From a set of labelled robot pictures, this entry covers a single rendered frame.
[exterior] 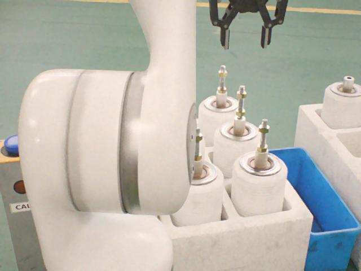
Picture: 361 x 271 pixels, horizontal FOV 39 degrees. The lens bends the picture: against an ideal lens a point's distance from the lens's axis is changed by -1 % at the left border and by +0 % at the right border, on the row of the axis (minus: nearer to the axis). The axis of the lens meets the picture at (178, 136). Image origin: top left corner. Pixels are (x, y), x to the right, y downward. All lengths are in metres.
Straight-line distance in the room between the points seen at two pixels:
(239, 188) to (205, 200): 0.08
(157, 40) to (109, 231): 0.14
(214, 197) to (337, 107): 0.44
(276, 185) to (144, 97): 0.62
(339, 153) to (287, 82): 0.76
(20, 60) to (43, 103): 1.77
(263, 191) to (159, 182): 0.61
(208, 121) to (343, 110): 0.31
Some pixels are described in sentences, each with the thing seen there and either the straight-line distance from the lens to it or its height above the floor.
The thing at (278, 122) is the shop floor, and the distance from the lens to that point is 1.58.
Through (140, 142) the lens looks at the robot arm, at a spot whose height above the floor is 0.61.
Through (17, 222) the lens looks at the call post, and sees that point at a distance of 0.92.
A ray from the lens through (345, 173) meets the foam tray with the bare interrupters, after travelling 1.10.
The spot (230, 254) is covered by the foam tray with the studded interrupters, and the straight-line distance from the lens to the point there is 0.92.
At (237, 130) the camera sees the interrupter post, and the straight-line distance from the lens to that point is 1.00.
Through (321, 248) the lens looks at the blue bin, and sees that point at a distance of 1.03.
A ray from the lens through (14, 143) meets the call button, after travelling 0.86.
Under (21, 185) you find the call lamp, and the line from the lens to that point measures 0.87.
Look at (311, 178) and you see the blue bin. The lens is 1.20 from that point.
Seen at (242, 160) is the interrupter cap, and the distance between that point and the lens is 0.92.
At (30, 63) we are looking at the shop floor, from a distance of 2.04.
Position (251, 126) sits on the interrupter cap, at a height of 0.25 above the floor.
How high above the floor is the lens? 0.76
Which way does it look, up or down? 31 degrees down
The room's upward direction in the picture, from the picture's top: straight up
